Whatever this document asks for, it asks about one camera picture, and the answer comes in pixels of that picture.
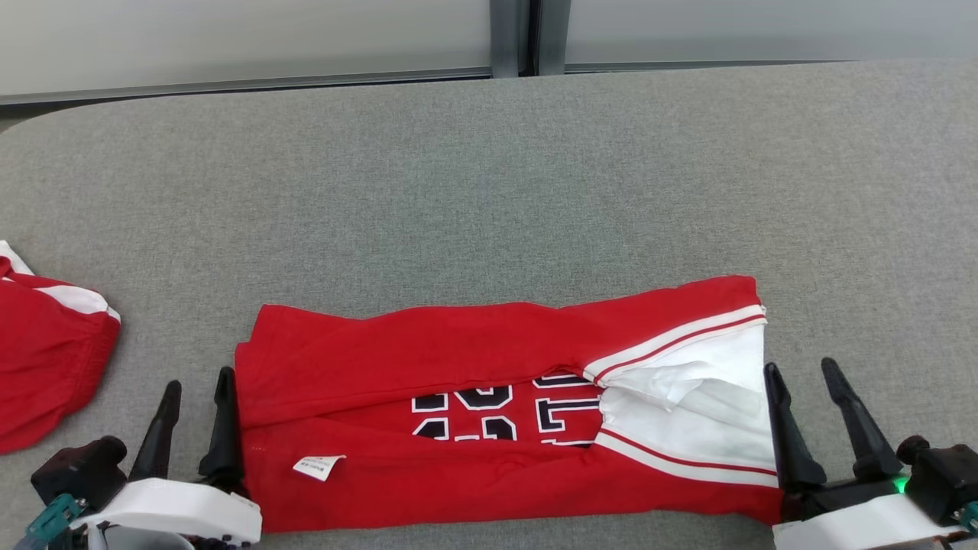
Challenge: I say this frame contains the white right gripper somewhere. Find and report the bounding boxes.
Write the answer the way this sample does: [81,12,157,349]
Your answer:
[764,357,967,550]

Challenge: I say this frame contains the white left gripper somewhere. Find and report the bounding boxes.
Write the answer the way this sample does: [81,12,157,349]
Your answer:
[73,367,262,545]

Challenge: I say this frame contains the red white-striped shorts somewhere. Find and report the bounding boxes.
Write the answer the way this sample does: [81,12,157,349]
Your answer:
[0,241,121,454]

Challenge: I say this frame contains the red white basketball jersey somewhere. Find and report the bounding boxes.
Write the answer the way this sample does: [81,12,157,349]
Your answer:
[233,275,785,533]

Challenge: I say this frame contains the grey partition base rail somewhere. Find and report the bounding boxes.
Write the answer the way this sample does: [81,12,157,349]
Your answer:
[0,67,491,105]

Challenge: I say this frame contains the grey double partition post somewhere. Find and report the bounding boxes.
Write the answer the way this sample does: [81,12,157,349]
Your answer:
[489,0,572,78]

